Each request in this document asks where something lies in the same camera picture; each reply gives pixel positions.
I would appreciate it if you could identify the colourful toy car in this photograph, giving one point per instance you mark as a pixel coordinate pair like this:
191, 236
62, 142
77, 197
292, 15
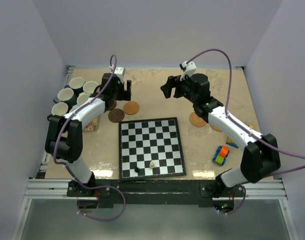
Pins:
220, 155

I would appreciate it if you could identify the white chess piece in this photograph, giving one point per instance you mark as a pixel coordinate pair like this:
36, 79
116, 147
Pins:
152, 164

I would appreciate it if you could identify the dark blue mug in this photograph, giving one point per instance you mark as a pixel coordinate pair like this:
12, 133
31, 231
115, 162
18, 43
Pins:
76, 84

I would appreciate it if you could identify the floral serving tray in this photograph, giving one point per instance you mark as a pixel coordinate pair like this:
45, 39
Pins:
93, 125

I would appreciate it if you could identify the green mug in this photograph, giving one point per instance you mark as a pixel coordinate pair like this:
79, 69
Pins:
89, 87

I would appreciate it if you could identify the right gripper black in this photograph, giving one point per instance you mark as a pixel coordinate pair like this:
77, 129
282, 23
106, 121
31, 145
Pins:
167, 88

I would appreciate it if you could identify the pink mug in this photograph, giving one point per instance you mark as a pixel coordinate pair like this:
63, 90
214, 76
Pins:
73, 109

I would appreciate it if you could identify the light wooden coaster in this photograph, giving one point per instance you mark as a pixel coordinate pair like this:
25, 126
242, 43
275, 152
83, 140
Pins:
131, 108

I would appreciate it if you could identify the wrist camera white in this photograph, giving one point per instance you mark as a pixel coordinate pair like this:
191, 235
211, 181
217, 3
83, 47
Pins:
119, 71
188, 69

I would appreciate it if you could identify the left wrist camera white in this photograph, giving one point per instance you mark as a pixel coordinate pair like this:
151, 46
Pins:
119, 71

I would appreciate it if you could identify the woven rattan coaster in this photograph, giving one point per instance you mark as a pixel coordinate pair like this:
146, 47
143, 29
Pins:
215, 128
196, 120

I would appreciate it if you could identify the dark walnut coaster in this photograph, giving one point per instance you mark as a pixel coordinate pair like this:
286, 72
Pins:
113, 105
116, 115

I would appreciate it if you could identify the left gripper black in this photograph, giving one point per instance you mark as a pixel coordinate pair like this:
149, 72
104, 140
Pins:
125, 95

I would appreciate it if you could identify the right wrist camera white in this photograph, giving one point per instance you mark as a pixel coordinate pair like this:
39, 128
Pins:
188, 69

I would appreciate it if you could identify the teal grey mug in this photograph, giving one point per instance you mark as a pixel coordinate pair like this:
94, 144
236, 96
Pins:
66, 95

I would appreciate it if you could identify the toy block tower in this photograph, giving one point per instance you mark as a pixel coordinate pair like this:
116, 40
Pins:
239, 136

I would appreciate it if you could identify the black white chessboard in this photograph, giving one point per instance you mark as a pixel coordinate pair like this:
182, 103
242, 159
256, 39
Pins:
146, 140

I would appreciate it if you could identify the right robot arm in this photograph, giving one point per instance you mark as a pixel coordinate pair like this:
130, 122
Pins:
259, 159

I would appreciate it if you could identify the left aluminium rail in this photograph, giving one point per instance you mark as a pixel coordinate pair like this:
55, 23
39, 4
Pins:
56, 122

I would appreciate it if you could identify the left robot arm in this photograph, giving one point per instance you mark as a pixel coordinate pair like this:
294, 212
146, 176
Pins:
64, 140

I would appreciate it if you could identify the front aluminium rail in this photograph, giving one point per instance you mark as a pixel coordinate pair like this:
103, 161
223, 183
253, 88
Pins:
60, 189

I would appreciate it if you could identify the light blue mug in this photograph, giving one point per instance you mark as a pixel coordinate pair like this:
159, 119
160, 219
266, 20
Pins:
82, 98

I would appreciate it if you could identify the black chess pawn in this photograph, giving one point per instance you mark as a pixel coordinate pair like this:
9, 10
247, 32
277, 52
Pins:
137, 169

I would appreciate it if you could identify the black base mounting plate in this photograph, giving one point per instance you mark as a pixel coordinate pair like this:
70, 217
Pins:
163, 199

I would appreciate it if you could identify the black mug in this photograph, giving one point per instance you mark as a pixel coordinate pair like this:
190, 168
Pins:
59, 109

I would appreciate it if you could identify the aluminium rail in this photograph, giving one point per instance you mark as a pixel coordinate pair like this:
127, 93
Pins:
56, 122
60, 189

